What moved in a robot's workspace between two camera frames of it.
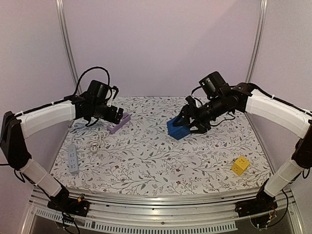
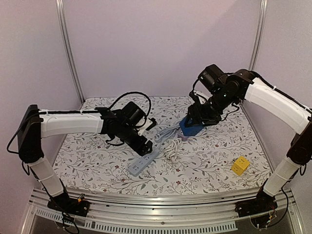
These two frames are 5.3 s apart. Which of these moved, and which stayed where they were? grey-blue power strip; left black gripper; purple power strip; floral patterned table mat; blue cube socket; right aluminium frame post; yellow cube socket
Moved: left black gripper; purple power strip; grey-blue power strip; blue cube socket
Stayed: yellow cube socket; floral patterned table mat; right aluminium frame post
